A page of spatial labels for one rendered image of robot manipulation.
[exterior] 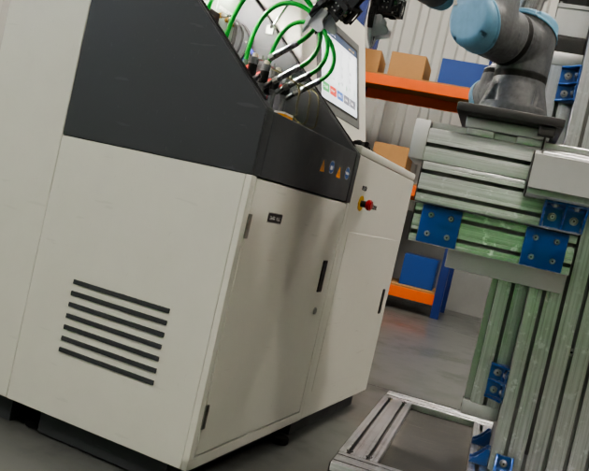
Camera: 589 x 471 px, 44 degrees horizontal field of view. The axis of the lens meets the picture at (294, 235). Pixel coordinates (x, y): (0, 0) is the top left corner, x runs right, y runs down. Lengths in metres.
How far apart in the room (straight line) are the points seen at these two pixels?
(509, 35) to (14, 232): 1.35
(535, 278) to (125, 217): 1.00
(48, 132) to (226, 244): 0.62
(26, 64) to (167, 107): 0.48
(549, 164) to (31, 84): 1.36
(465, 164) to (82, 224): 0.97
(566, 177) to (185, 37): 0.95
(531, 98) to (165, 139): 0.86
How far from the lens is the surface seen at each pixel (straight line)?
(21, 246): 2.10
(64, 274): 2.00
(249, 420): 2.06
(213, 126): 1.78
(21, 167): 2.12
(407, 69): 7.50
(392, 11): 2.17
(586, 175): 1.53
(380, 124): 8.65
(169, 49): 1.90
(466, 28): 1.62
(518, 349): 1.84
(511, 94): 1.67
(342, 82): 2.87
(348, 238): 2.40
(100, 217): 1.93
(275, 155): 1.80
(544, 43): 1.72
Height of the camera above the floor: 0.74
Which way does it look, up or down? 2 degrees down
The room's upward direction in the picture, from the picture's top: 13 degrees clockwise
